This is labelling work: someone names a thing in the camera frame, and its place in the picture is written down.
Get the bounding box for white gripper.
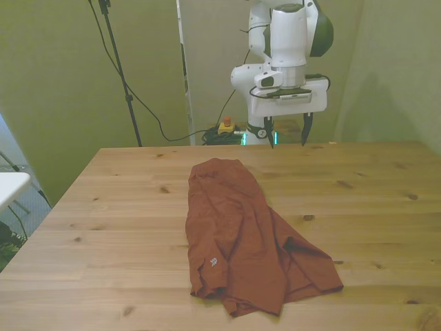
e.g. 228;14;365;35
249;77;329;150

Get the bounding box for rust red shorts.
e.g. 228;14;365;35
185;157;345;318

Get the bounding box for yellow emergency stop button box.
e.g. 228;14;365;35
217;117;239;136

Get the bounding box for white vertical panel edge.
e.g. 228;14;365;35
176;0;196;146

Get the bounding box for black tripod stand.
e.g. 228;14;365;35
97;0;143;148

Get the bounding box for thin black tripod legs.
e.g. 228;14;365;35
0;150;53;210

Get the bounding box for white side table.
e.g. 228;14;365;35
0;172;32;212

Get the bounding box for green leafy plant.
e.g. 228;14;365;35
0;220;28;272

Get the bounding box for wrist camera box with mount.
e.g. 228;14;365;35
254;71;315;103

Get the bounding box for dark coiled cable bundle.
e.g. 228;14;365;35
201;125;247;146

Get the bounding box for long black hanging cable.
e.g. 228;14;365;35
88;0;207;143

